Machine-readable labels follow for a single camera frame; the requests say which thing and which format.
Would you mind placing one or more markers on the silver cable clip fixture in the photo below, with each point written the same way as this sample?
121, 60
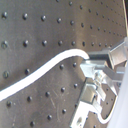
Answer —
90, 100

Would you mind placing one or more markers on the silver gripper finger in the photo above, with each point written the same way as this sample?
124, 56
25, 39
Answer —
114, 55
98, 70

